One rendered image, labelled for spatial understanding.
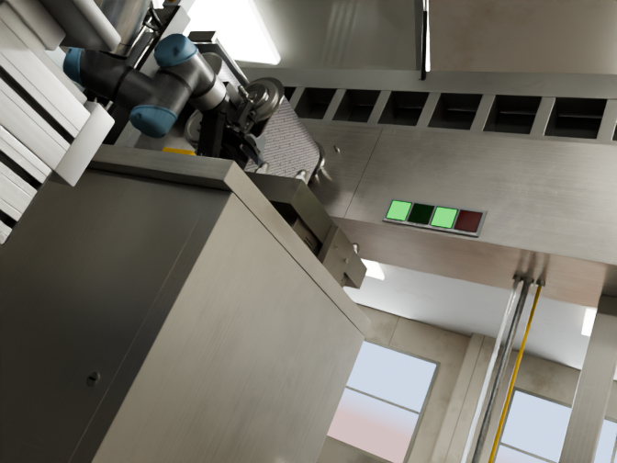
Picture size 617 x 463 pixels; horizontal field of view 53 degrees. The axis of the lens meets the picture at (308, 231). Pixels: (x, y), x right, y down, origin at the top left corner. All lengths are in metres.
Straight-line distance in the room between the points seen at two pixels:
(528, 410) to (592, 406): 6.71
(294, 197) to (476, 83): 0.73
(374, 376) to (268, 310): 7.37
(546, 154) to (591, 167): 0.11
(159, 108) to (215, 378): 0.49
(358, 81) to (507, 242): 0.74
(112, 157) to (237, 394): 0.47
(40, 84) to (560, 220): 1.13
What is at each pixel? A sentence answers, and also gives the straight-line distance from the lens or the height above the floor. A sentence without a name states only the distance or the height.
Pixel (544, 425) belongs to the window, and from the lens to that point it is 8.14.
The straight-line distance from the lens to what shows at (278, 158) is 1.50.
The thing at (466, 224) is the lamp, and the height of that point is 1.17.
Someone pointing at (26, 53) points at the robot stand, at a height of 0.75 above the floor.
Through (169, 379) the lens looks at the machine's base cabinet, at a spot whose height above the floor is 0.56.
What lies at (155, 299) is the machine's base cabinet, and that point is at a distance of 0.95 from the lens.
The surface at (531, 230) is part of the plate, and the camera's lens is 1.46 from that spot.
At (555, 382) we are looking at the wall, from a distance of 8.28.
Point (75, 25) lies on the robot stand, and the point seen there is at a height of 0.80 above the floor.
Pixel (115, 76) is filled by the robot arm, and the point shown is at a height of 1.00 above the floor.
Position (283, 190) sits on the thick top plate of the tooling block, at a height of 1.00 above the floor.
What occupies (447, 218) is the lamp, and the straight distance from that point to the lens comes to 1.51.
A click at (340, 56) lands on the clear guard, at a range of 2.01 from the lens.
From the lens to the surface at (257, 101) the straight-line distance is 1.48.
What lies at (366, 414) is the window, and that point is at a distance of 8.36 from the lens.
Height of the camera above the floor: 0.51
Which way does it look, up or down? 20 degrees up
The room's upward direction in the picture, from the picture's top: 25 degrees clockwise
